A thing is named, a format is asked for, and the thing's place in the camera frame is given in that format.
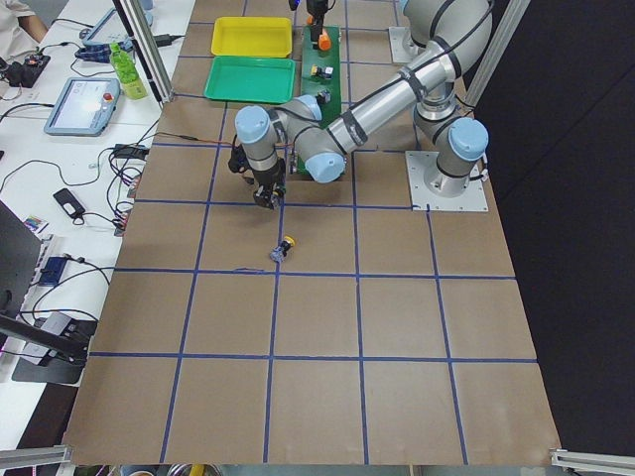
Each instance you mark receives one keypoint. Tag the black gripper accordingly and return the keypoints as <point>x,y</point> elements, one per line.
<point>268,178</point>

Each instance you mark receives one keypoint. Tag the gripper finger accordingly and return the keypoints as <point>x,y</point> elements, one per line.
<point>315,30</point>

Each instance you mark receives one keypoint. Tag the plain orange cylinder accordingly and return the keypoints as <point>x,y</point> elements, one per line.
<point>324,41</point>

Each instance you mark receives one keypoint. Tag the yellow push button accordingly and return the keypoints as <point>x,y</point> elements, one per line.
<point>323,72</point>
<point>280,252</point>

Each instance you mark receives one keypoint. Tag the green push button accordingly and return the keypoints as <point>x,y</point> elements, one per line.
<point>323,97</point>
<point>277,195</point>

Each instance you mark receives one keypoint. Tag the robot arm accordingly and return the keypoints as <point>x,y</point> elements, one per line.
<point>318,9</point>
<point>452,36</point>

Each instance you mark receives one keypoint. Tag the green conveyor belt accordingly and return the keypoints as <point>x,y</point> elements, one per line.
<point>329,112</point>

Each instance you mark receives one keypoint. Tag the green tray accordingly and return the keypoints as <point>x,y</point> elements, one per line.
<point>246,79</point>

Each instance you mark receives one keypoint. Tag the yellow tray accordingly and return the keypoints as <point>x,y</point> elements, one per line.
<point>258,37</point>

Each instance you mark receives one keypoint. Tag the black power adapter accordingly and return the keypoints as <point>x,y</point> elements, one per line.
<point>130,152</point>

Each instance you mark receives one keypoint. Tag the green tea bottle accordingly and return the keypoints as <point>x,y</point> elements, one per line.
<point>127,73</point>

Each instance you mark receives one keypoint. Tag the black phone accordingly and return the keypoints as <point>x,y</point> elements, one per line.
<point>69,203</point>

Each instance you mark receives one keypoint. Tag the teach pendant tablet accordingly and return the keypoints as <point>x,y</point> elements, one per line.
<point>84,107</point>

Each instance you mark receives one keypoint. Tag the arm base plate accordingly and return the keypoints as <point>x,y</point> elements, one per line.
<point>431,190</point>
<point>403,49</point>

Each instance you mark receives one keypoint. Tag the aluminium frame post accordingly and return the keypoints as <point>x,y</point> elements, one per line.
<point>133,18</point>

